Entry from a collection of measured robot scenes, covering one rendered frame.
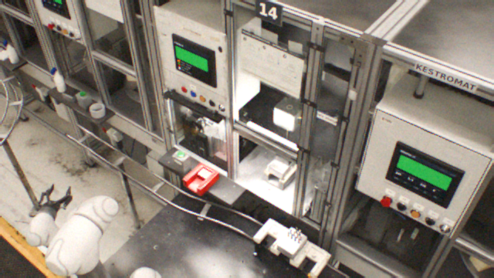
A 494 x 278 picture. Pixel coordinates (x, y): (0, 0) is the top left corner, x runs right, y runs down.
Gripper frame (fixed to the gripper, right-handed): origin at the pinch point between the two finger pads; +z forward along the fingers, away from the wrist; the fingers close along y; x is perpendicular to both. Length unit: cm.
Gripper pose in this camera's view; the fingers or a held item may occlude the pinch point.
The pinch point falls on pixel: (60, 190)
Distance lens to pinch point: 260.2
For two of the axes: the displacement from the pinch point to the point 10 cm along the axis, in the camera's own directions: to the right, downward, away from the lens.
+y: -9.8, -1.5, -1.5
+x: -2.0, 8.7, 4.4
